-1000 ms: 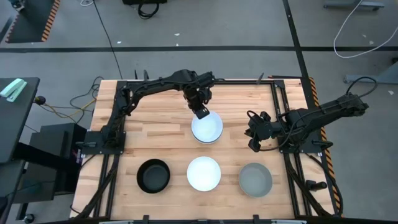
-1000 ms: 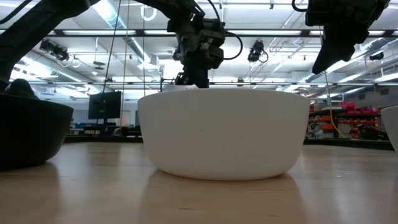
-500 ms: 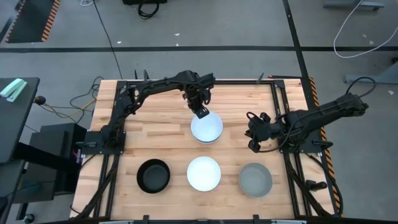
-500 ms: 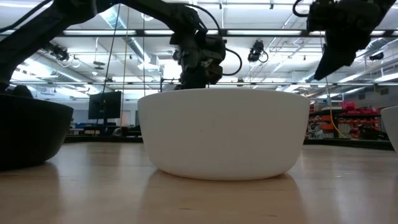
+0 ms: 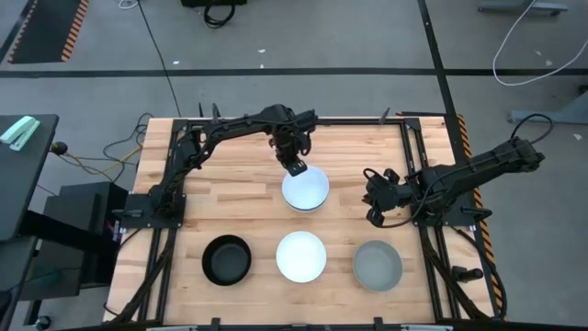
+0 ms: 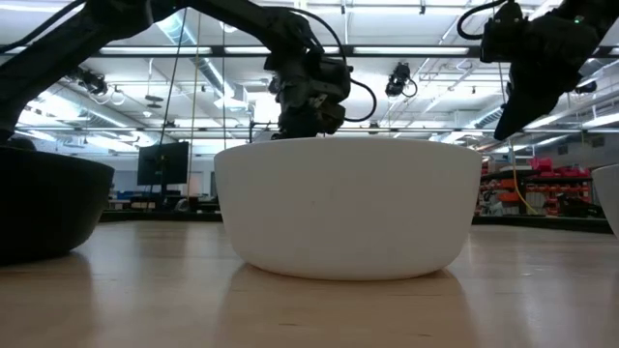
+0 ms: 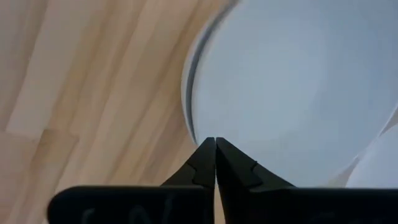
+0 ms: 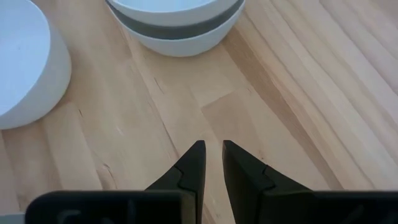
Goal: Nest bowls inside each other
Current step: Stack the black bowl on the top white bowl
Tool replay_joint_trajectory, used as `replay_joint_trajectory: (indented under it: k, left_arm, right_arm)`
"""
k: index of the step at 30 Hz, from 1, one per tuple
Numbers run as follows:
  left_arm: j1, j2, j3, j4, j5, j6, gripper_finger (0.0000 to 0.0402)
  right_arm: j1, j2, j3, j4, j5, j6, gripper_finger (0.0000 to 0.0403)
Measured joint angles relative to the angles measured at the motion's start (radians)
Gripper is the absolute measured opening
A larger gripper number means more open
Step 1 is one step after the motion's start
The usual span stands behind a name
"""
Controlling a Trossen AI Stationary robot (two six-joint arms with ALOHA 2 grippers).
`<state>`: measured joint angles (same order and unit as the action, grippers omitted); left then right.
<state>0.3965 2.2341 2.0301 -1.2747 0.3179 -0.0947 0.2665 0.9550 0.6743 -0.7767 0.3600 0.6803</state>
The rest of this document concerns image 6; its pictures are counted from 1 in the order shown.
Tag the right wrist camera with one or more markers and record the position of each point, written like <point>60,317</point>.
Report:
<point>503,34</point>

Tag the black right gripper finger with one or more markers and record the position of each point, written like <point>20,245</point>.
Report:
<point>524,108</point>

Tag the black overhead camera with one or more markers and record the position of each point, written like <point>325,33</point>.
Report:
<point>397,79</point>

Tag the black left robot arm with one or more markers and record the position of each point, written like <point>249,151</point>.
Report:
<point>38,63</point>

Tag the dark shelf with red bins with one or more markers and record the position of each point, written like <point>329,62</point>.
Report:
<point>556,186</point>

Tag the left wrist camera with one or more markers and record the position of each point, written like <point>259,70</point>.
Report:
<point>331,120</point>

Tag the black ceiling-mounted device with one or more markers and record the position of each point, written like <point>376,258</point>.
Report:
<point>94,83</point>

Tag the black ceiling speaker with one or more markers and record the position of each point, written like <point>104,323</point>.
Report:
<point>586,88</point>

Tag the white bowl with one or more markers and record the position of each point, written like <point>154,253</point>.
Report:
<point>348,208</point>

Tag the black computer monitor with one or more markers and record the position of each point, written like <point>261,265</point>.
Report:
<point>162,164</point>

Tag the light grey bowl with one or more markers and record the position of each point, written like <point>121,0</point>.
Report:
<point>609,193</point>

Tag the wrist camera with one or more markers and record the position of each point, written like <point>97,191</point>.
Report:
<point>503,34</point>
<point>331,120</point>

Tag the black metal bar frame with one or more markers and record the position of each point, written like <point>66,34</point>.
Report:
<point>251,133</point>

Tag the black table border rail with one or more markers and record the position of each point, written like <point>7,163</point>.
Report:
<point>159,216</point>

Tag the black bowl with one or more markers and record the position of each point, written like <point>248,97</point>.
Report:
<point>48,203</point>

